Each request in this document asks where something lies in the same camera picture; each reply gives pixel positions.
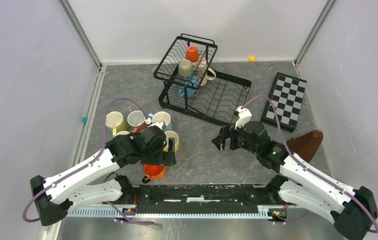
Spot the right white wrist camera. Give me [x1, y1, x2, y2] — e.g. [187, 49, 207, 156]
[234, 106, 252, 129]

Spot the beige grey mug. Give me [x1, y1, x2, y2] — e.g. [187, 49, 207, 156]
[178, 59, 196, 77]

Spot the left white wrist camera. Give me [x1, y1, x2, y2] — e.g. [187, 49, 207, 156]
[145, 118, 166, 131]

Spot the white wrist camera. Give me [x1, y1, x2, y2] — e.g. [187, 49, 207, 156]
[234, 106, 252, 129]
[145, 118, 166, 131]

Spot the light blue faceted mug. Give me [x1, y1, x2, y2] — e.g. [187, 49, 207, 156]
[148, 111, 172, 131]

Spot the yellow mug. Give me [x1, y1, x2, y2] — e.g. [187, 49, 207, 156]
[164, 130, 180, 152]

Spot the orange cup top rack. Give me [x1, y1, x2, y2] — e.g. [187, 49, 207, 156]
[185, 45, 199, 63]

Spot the black wire dish rack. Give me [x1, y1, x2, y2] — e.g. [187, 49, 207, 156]
[153, 33, 252, 126]

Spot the salmon floral mug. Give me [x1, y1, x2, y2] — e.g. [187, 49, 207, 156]
[127, 110, 147, 132]

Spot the checkerboard calibration board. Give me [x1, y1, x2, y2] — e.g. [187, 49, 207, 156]
[268, 72, 307, 133]

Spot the orange cup rack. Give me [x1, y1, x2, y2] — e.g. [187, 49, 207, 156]
[142, 164, 166, 184]
[185, 45, 199, 63]

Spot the blue ribbed mug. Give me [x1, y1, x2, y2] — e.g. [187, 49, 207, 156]
[178, 75, 199, 98]

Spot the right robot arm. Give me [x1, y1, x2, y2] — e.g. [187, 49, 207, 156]
[211, 121, 378, 240]

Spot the white patterned mug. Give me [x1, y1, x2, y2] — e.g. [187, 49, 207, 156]
[194, 58, 216, 87]

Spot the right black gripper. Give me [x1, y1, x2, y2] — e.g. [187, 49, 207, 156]
[211, 123, 259, 156]

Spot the pink faceted mug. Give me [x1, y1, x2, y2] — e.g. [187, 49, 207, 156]
[114, 131, 129, 137]

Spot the brown wooden stand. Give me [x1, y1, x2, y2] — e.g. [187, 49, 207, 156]
[286, 130, 324, 163]

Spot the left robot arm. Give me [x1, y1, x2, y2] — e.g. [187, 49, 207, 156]
[28, 124, 176, 226]

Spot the yellow-green faceted mug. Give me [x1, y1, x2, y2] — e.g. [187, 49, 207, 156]
[105, 111, 128, 136]

